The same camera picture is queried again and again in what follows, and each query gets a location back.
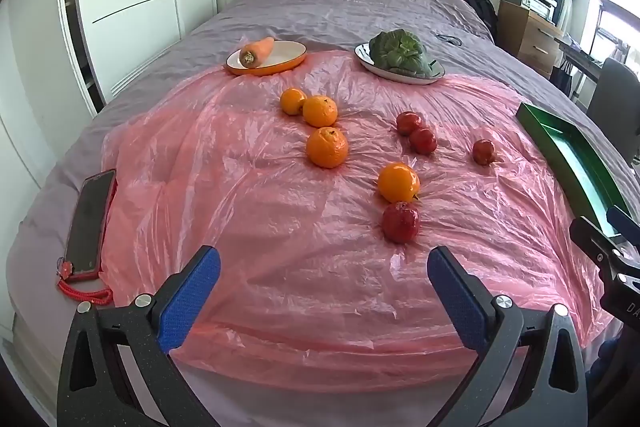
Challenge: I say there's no black backpack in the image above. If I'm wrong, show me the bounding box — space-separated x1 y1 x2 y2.
460 0 499 42

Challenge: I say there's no person's dark clothing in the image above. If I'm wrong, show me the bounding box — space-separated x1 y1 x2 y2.
585 332 640 408

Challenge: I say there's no red phone lanyard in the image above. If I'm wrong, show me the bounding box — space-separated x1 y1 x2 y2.
56 257 113 307

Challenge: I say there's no red apple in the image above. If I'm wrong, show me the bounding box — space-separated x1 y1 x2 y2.
382 201 421 244
409 127 438 156
472 139 497 166
396 111 423 136

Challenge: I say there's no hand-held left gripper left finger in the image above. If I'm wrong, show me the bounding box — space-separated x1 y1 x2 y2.
56 245 222 427

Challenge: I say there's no green bok choy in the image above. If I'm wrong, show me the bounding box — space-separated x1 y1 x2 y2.
368 29 434 75

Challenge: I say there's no green rectangular tray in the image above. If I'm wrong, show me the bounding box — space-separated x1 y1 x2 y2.
516 102 635 233

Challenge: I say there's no wooden nightstand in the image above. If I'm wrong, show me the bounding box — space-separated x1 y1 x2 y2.
497 0 566 78

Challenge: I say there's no pink plastic sheet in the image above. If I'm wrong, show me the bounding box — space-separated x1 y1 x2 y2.
100 49 618 380

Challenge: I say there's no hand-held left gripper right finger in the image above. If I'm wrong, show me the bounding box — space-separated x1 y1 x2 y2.
426 246 587 427

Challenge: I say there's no large orange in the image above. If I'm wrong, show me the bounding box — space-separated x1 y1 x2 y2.
306 126 349 169
377 162 421 204

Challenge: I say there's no glass desk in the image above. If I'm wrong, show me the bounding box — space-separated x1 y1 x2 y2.
557 34 608 70

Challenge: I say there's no smartphone in red case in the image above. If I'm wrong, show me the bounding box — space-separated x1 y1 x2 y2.
64 169 117 283

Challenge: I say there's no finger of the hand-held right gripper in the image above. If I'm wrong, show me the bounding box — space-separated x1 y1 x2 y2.
569 216 626 275
606 205 640 253

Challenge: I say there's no grey chair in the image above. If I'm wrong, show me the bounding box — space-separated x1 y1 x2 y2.
586 57 640 158

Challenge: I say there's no small smooth orange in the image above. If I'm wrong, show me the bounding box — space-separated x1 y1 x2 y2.
279 87 308 116

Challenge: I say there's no rough-skinned orange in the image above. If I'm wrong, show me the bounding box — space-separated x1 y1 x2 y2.
302 96 339 128

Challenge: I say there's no carrot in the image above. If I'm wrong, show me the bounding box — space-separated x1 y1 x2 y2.
239 36 276 68

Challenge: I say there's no silver metal plate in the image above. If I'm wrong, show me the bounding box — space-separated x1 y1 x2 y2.
354 43 446 84

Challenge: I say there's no orange oval dish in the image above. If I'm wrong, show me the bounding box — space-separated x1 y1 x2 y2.
223 40 308 76

